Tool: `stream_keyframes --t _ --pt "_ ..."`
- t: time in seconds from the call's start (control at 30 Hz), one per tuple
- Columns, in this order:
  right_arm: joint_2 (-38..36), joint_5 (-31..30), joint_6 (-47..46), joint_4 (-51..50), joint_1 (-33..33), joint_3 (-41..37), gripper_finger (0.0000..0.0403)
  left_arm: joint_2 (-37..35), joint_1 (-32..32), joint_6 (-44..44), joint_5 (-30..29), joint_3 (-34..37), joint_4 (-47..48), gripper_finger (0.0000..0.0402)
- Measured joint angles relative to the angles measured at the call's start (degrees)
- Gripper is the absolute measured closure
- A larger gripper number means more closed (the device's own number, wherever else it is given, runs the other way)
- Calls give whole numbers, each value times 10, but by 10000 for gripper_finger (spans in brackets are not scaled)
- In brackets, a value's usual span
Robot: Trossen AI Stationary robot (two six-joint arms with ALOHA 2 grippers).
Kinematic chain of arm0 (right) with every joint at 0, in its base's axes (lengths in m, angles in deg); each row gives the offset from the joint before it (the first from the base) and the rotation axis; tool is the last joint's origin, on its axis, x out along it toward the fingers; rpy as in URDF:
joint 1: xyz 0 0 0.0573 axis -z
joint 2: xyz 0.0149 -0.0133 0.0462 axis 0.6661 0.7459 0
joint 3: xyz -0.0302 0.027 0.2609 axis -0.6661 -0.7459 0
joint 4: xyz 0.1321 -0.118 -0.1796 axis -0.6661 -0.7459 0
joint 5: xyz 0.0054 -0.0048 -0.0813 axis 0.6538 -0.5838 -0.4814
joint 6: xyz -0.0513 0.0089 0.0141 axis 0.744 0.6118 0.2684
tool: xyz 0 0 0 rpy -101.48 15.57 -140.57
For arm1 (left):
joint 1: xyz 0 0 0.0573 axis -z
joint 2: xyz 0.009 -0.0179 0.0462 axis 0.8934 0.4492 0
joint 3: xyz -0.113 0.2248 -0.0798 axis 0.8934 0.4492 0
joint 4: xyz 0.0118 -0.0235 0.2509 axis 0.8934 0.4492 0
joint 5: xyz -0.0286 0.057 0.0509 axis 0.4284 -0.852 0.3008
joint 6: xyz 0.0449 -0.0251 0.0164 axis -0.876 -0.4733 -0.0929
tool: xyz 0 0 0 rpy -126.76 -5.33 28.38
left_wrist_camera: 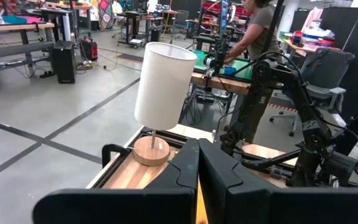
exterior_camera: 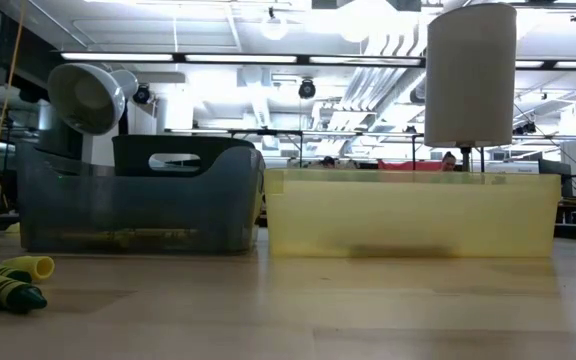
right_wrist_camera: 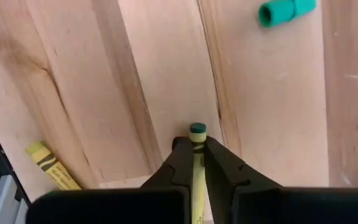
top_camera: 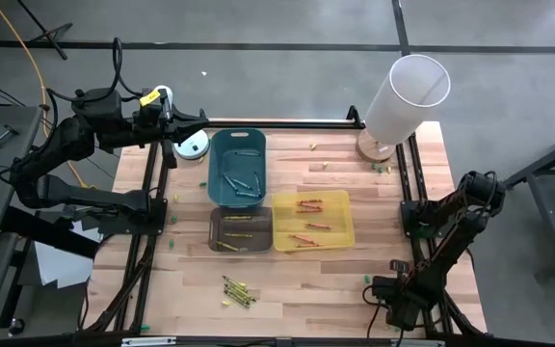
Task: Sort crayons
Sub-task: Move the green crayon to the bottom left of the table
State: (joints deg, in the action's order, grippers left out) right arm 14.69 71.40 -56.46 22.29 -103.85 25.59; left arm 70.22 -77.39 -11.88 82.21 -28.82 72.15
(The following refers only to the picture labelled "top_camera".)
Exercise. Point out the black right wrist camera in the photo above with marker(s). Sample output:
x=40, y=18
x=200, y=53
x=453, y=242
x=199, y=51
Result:
x=383, y=285

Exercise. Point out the black round knob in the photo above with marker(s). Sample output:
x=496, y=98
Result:
x=16, y=327

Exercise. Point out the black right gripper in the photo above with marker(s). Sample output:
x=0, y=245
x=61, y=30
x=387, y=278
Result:
x=410, y=299

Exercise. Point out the dark metal side table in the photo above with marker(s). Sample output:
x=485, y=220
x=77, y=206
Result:
x=549, y=217

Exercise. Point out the smoky grey translucent bin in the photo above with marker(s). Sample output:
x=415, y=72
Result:
x=258, y=226

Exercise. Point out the white paper sheet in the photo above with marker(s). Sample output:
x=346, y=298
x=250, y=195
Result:
x=60, y=265

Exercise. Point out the teal plastic bin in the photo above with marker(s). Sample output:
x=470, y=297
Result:
x=236, y=164

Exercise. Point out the white cylinder shade table lamp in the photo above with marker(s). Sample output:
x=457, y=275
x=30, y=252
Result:
x=407, y=101

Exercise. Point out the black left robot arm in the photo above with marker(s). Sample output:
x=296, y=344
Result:
x=65, y=144

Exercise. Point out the yellow translucent plastic bin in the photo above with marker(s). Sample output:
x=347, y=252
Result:
x=340, y=212

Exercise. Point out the yellow tape label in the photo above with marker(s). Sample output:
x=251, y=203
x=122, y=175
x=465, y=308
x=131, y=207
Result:
x=150, y=97

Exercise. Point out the silver aluminium extrusion piece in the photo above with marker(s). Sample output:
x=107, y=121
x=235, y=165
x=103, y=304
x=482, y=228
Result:
x=150, y=342
x=417, y=343

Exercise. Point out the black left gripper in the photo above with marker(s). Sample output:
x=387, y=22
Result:
x=152, y=120

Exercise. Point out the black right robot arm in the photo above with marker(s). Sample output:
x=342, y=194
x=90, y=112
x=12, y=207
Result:
x=451, y=226

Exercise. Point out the black aluminium rig frame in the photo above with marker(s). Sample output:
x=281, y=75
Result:
x=282, y=124

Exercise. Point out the black tripod legs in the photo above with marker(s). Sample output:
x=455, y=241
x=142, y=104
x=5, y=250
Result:
x=48, y=36

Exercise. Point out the white gooseneck desk lamp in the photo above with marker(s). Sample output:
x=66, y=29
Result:
x=193, y=144

